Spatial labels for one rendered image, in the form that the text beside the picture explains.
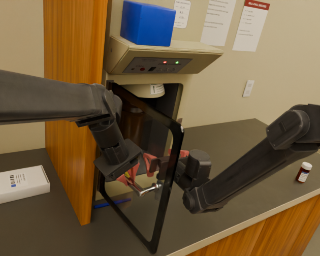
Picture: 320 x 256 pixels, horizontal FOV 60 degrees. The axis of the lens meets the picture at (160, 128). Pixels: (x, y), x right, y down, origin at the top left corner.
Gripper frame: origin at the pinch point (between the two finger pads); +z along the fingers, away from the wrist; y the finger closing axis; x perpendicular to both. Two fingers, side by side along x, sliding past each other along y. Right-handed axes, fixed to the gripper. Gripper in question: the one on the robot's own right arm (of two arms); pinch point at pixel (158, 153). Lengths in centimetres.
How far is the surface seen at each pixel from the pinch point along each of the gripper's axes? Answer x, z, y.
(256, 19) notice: -45, 51, -91
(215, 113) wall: 15, 52, -81
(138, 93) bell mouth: -16.5, 12.1, 3.7
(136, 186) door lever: -3.7, -16.8, 18.2
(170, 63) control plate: -29.3, 1.6, 1.1
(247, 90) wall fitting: -1, 51, -104
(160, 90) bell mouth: -17.5, 11.8, -4.7
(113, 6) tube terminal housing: -41.5, 8.8, 17.1
